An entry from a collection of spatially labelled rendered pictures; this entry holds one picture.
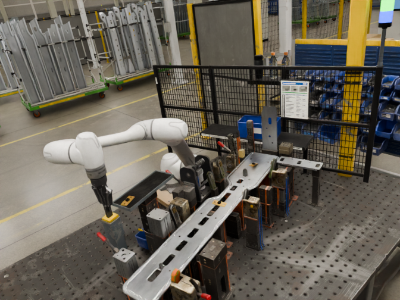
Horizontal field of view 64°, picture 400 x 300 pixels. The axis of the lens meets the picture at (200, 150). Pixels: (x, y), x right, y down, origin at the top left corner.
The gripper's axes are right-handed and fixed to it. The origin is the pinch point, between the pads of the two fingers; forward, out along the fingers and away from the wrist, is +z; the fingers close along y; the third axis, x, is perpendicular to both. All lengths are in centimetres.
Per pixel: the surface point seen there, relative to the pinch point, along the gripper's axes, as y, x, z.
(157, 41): -525, 659, 17
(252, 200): 52, 54, 14
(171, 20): -417, 599, -41
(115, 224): 3.5, -0.8, 7.1
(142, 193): 2.3, 22.0, 2.9
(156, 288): 39.0, -14.2, 18.9
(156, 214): 16.8, 15.1, 7.9
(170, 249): 30.1, 7.1, 18.9
